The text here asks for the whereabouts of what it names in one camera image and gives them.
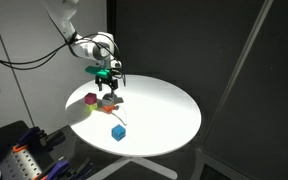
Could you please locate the perforated metal board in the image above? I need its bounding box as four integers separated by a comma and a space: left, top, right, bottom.
0, 147, 42, 180

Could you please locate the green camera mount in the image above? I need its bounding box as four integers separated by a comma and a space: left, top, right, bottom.
85, 66, 111, 79

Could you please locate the pink block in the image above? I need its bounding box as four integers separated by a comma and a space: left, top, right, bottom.
84, 93, 97, 105

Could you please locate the purple clamp upper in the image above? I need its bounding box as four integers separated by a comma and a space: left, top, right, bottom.
12, 127, 46, 153

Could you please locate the round white table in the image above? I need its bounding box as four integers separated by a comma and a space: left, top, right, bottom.
64, 74, 203, 180

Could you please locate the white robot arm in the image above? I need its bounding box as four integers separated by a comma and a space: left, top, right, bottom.
41, 0, 122, 96

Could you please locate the yellow-green block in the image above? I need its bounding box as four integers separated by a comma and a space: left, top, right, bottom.
86, 103, 98, 111

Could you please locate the purple clamp lower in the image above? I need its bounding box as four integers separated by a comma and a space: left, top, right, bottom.
33, 159, 69, 180

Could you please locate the blue block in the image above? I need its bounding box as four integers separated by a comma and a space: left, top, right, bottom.
111, 125, 126, 141

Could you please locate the purple clamp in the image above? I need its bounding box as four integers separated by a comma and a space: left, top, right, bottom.
33, 159, 69, 180
12, 127, 46, 153

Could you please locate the orange block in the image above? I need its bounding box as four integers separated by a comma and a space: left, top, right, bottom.
102, 104, 115, 112

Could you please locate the gray block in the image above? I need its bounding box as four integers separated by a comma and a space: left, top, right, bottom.
102, 94, 114, 106

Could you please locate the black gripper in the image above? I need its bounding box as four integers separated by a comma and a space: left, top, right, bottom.
95, 76, 118, 98

